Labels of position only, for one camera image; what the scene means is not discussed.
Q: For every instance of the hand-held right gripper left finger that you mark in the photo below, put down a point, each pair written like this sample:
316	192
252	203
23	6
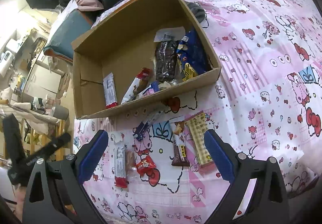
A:
93	156

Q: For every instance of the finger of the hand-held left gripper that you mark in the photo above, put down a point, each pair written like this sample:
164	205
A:
59	140

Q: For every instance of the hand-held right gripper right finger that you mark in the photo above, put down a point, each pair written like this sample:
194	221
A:
217	156

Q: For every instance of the white red snack packet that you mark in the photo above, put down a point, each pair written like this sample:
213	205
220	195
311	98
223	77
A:
120	163
110	90

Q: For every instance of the red white rice cracker packet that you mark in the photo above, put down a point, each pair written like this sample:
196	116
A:
137	84

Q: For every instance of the white pink blue snack packet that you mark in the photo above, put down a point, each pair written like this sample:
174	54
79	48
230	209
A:
149	90

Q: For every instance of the yellow black snack packet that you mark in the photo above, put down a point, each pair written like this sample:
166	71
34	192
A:
188	72

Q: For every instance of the dark brown snack packet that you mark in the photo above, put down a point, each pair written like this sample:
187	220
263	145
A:
166	60

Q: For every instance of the brown cardboard box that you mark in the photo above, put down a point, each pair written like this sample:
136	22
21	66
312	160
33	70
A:
125	37

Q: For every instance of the small white snack packet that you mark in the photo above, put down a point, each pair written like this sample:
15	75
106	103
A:
171	34

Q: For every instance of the yellow stool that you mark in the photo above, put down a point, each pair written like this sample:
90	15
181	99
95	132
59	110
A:
59	138

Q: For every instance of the yellow checkered snack packet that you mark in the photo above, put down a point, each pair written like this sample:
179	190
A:
201	138

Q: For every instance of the grey bin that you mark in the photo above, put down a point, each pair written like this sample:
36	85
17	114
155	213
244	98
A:
60	112

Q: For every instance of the clear wrapped tan snack bar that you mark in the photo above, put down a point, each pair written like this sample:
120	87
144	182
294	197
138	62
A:
131	163

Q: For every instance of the brown white chocolate bar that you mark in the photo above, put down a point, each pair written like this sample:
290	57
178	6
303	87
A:
179	146

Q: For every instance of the small red snack packet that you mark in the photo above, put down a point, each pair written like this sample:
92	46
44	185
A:
144	165

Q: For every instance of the blue white snack bar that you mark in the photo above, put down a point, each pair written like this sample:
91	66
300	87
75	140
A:
146	127

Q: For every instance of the white kitchen cabinet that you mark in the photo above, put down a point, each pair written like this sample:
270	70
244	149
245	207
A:
44	80

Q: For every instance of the pink cartoon printed blanket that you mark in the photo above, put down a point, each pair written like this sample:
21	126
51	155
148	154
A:
251	63

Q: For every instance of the pink cloth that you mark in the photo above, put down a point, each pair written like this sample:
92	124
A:
88	2

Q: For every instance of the small dark grey cloth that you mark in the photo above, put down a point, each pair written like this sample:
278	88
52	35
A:
197	11

